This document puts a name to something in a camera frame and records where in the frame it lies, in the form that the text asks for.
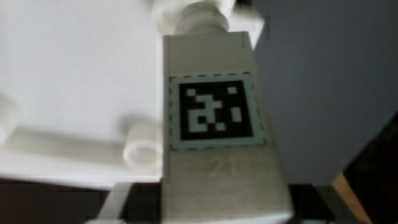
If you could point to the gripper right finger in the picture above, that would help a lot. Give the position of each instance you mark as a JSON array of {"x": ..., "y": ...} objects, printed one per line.
[{"x": 325, "y": 205}]

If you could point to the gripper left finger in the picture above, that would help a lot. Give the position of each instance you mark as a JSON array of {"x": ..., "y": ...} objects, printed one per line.
[{"x": 132, "y": 205}]

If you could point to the white leg with tag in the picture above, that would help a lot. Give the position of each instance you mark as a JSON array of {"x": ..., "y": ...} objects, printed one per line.
[{"x": 222, "y": 184}]

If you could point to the white square tabletop part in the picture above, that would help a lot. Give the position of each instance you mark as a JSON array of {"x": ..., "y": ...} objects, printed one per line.
[{"x": 80, "y": 84}]

